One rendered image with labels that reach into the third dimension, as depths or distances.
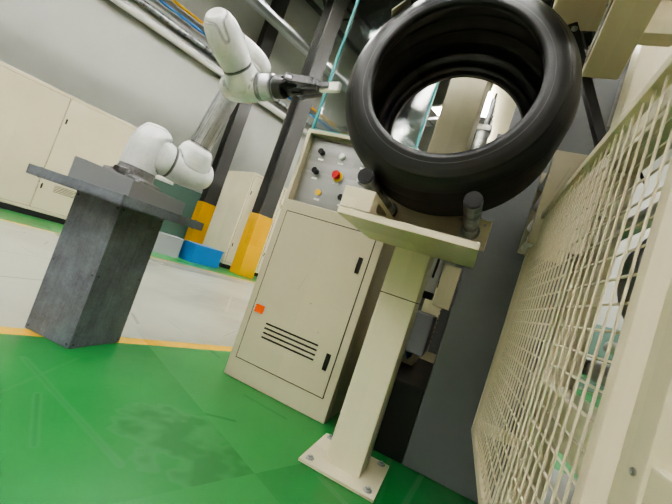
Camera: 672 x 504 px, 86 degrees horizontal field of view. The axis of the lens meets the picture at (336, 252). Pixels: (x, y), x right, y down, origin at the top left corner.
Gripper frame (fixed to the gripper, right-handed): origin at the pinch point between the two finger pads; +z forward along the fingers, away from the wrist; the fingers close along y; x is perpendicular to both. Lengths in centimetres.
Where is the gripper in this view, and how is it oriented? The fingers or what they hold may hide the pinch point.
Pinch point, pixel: (330, 87)
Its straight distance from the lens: 127.0
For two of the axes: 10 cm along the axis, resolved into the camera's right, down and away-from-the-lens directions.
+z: 9.3, 1.6, -3.4
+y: 3.2, 1.5, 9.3
